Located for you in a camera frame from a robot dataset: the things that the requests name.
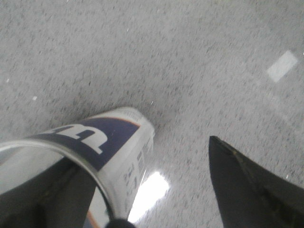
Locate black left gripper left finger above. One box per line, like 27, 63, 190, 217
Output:
0, 159, 96, 228

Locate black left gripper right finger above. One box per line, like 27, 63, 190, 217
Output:
209, 136, 304, 228

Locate white blue tennis ball can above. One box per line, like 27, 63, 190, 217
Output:
0, 107, 154, 228

